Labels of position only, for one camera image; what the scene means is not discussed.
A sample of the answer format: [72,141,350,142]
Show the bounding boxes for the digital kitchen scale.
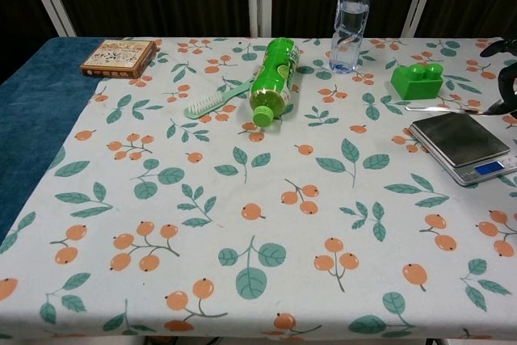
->
[408,112,517,187]

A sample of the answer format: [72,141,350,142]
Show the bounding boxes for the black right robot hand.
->
[479,37,517,116]

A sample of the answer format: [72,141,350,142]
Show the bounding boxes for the metal spoon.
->
[405,103,517,118]

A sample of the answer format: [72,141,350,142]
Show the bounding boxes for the fruit print tablecloth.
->
[0,37,517,345]

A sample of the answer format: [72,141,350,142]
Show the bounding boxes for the clear water bottle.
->
[328,0,373,75]

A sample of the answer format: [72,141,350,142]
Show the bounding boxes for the green building block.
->
[390,62,444,101]

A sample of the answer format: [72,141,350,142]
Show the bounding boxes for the brown card box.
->
[80,39,158,78]

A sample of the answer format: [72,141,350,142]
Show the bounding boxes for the blue towel cloth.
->
[0,36,109,246]

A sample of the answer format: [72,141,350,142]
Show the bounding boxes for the green tea bottle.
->
[248,37,301,128]

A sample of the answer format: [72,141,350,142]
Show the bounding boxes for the green toothbrush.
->
[183,78,254,120]

